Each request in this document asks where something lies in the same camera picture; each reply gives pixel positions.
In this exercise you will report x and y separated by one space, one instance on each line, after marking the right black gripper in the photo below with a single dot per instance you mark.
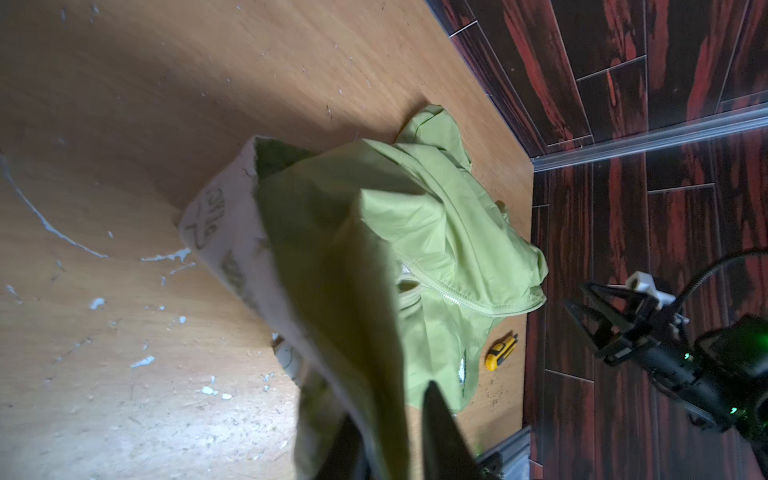
721 380

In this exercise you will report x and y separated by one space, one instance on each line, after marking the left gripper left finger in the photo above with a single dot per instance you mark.
347 458

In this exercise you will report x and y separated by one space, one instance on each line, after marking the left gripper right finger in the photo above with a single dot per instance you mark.
444 452

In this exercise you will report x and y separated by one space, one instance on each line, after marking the green jacket with printed lining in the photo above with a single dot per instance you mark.
383 268

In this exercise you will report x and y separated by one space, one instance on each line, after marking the yellow utility knife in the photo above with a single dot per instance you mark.
500 351

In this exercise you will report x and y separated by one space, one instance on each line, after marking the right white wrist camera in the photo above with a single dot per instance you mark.
644 283

